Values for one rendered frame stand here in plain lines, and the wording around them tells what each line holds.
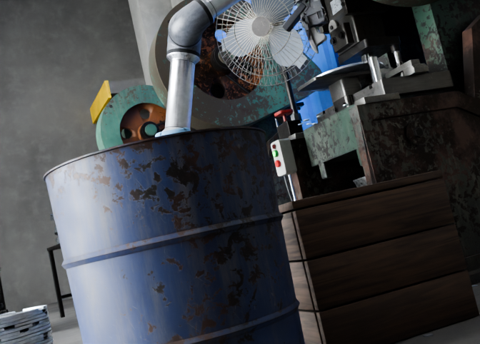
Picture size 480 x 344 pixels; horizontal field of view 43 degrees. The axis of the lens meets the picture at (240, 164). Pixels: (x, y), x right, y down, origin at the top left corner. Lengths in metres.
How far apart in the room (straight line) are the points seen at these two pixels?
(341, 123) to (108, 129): 3.20
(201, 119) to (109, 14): 6.11
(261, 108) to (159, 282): 2.69
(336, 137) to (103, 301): 1.34
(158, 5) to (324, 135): 5.72
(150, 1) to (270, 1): 4.69
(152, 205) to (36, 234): 7.54
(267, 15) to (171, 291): 2.36
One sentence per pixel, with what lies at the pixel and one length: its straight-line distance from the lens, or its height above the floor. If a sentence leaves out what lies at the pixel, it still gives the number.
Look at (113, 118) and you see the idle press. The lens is 5.12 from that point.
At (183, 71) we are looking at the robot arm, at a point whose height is 0.89.
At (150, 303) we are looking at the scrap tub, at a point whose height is 0.23.
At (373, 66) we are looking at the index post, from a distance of 2.13.
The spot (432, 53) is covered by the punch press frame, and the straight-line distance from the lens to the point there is 2.37.
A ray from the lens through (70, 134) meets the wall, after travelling 8.73.
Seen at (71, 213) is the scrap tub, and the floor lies 0.40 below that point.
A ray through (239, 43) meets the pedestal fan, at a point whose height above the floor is 1.27.
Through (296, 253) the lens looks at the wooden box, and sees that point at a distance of 1.35.
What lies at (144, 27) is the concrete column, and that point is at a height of 3.01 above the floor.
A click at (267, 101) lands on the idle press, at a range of 3.61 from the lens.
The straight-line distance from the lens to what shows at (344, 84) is 2.21.
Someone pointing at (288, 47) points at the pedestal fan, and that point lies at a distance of 3.11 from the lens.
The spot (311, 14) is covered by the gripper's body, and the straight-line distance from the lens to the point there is 2.26.
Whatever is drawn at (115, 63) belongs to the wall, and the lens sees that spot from 9.14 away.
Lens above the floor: 0.30
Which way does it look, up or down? 7 degrees up
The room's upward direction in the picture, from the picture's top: 13 degrees counter-clockwise
